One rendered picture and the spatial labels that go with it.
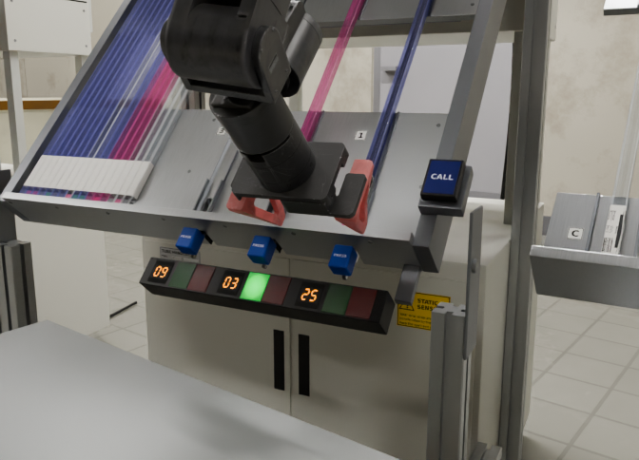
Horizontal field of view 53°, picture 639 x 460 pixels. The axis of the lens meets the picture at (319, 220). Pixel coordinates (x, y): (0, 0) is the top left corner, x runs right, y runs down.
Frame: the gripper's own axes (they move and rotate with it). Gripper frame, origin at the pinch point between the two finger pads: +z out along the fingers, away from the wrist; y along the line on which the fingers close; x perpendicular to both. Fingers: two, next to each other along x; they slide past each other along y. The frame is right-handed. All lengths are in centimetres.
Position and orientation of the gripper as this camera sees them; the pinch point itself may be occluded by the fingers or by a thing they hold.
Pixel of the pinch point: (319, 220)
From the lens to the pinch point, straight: 68.0
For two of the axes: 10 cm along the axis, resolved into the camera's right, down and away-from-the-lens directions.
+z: 3.3, 5.4, 7.7
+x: -3.0, 8.4, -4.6
